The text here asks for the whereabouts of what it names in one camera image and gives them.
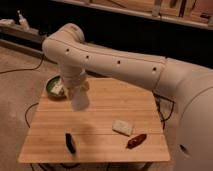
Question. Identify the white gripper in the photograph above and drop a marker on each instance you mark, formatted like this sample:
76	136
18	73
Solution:
70	86

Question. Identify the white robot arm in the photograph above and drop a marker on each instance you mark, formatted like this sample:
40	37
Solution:
189	85

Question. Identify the black eraser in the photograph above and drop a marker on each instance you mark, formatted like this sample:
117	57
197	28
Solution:
69	143

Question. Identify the green round plate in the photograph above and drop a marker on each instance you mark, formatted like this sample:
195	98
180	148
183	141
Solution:
49	85

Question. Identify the beige sponge block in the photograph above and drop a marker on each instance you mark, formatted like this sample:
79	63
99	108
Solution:
122	127

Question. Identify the white spray bottle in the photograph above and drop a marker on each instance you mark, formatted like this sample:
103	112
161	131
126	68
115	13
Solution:
23	22

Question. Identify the reddish brown sausage toy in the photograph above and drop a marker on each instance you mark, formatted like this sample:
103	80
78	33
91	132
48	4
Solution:
136	141

